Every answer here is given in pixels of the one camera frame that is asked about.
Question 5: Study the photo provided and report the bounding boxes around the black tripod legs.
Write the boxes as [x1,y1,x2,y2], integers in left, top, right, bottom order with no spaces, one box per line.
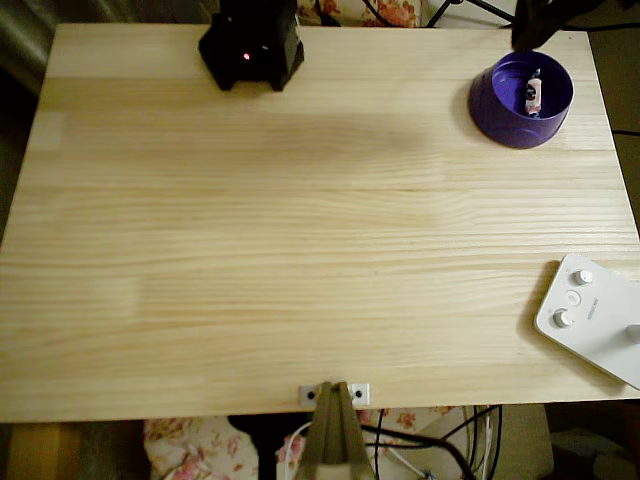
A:
[428,0,516,28]

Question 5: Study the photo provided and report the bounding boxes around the thin black cable loop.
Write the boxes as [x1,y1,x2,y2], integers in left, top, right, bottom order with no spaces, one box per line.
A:
[464,403,504,480]

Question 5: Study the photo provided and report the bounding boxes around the wooden table leg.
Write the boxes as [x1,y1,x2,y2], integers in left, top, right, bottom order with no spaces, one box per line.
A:
[8,422,84,480]

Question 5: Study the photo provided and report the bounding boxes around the white metal bracket plate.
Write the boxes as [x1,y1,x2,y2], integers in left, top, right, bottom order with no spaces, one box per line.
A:
[298,382,371,404]

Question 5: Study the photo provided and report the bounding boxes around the white lamp base with knobs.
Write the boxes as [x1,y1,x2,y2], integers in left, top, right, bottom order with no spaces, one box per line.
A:
[533,252,640,392]

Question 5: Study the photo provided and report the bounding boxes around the colourful candy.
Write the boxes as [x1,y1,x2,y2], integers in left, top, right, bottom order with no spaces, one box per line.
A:
[522,67,545,119]

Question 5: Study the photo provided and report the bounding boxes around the olive camera stand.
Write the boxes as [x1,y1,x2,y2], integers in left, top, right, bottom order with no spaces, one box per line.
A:
[294,380,376,480]

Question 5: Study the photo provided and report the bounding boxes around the white cable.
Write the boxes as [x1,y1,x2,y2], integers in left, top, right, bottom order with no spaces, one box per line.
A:
[276,421,314,480]

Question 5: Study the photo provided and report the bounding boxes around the purple plastic bowl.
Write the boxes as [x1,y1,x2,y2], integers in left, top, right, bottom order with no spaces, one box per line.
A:
[468,49,575,150]

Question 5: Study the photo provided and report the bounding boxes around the thick black cable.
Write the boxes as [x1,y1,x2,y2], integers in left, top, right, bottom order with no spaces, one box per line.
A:
[359,423,476,480]

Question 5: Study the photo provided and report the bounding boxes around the floral cloth with cream ground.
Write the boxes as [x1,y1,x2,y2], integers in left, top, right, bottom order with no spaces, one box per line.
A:
[297,0,422,29]
[143,405,471,480]

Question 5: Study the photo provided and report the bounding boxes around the dark olive sofa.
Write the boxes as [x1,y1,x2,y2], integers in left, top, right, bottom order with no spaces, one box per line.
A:
[0,0,124,96]

